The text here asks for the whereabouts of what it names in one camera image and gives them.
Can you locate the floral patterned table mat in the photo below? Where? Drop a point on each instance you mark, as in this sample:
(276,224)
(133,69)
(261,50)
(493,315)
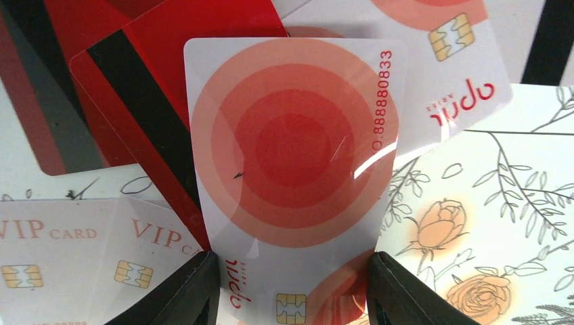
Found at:
(485,220)

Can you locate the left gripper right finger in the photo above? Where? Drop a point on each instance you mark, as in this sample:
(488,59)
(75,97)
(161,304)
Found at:
(396,297)

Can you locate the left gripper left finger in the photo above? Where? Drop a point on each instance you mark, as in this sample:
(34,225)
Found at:
(189,296)

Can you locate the pale VIP card right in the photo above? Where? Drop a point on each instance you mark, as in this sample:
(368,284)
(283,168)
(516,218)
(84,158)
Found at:
(145,244)

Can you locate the red card left tilted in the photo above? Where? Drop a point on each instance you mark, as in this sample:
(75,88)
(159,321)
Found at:
(66,131)

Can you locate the white card black stripe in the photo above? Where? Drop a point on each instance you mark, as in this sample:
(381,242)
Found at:
(536,40)

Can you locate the white card far right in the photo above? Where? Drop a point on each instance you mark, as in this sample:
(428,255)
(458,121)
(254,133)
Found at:
(455,73)

